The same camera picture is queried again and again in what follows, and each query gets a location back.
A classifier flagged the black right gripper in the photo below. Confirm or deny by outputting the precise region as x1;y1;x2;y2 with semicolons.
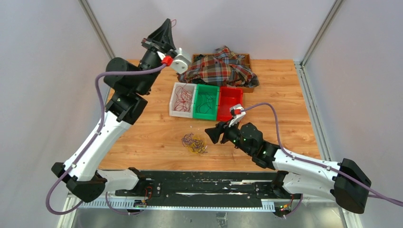
205;117;253;156

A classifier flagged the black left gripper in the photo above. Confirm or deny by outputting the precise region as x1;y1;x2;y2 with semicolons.
136;19;177;95

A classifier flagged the coloured wire bundle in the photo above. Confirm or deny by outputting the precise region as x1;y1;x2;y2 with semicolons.
181;133;209;155

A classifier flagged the blue wire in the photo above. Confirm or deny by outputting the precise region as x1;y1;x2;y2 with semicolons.
196;91;219;114

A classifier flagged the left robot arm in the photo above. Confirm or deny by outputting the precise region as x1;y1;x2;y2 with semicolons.
52;19;175;202

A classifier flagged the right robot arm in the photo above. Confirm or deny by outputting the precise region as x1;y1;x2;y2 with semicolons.
205;122;372;214

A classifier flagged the green plastic bin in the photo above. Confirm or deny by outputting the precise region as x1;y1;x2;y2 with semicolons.
193;84;220;121

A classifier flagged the red plastic bin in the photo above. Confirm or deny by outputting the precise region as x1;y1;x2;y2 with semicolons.
216;87;243;122

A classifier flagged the white plastic bin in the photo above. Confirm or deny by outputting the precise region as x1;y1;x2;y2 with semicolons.
169;82;197;119

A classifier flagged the plaid flannel shirt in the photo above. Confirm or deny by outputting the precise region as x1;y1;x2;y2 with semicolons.
177;46;259;87

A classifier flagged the wooden tray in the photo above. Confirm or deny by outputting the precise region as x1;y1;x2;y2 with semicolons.
192;53;254;93

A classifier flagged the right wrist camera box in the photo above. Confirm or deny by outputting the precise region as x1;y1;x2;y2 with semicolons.
228;104;246;127

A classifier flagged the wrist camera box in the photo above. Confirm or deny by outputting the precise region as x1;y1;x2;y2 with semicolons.
170;47;192;74
228;104;246;127

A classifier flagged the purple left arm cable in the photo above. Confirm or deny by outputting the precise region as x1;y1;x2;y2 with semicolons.
45;57;174;216

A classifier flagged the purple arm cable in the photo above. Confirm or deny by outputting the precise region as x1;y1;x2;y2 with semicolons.
45;57;174;216
240;102;403;219

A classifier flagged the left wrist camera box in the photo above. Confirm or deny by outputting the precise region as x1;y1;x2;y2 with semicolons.
170;47;192;74

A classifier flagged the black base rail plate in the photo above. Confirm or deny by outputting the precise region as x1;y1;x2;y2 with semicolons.
89;171;301;212

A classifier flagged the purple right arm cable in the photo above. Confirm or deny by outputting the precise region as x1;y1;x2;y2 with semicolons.
240;102;403;219

